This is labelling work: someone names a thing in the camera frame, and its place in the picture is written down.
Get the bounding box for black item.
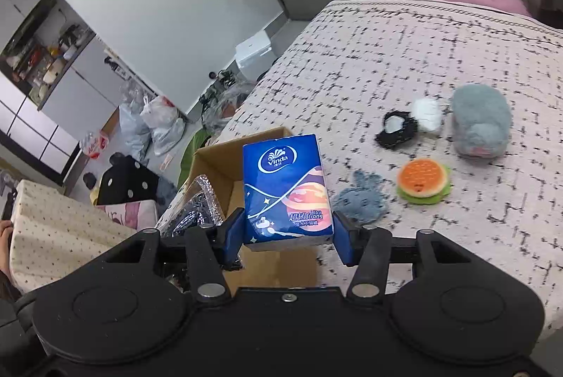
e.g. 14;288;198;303
156;175;225;238

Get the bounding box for blue felt bunny patch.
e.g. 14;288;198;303
331;170;387;226

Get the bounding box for orange green burger toy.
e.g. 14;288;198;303
396;158;451;205

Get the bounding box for blue tissue pack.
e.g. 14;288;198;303
242;134;334;251

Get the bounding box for black knitted pouch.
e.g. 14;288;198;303
375;110;418;149

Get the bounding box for white soft ball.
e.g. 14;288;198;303
410;98;443;135

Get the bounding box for blue grey plush toy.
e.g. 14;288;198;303
450;83;512;159

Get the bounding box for person's hand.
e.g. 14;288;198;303
0;220;13;280

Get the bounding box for brown cardboard box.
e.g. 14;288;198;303
185;127;318;292

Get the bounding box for black dotted plush bag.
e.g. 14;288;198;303
82;152;159;205

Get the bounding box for grey white plastic bags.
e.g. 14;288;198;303
118;96;186;162

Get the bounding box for white patterned bed blanket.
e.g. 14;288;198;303
220;0;562;335

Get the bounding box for cream dotted pillow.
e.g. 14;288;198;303
10;181;135;293

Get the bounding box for white flat box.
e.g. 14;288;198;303
235;30;278;81

